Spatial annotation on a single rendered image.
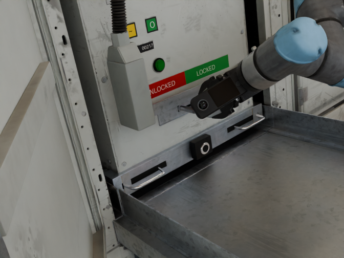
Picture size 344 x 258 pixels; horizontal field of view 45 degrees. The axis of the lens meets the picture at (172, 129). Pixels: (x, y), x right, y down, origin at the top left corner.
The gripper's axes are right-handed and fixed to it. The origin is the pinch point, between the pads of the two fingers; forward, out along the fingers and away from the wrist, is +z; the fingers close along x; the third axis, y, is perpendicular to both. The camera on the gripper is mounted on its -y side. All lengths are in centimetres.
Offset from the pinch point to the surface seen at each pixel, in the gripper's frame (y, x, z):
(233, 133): 17.9, -9.6, 16.3
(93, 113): -18.9, 11.8, 10.0
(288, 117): 32.1, -13.7, 8.6
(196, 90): 5.2, 5.0, 3.7
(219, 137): 12.4, -8.3, 15.5
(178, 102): -1.0, 4.5, 4.0
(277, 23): 38.6, 11.0, 0.0
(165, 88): -1.2, 9.1, 5.7
